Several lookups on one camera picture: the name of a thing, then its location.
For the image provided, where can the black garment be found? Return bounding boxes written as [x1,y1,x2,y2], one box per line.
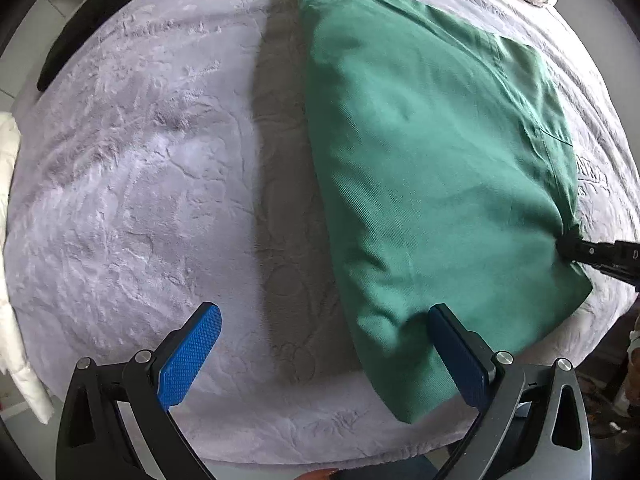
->
[37,0,217,92]

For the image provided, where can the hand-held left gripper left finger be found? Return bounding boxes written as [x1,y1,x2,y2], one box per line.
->
[56,302,222,480]

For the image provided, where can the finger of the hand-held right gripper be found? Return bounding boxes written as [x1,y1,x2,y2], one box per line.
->
[556,228,640,264]
[590,261,640,291]

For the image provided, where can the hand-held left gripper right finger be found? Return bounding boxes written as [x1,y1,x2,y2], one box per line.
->
[427,303,597,480]

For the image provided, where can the white puffy jacket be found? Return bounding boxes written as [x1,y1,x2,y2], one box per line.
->
[0,111,55,425]

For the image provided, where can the grey plush blanket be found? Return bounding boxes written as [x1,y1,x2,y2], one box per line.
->
[2,0,640,466]

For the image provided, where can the green jacket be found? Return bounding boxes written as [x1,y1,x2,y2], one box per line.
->
[297,0,595,424]

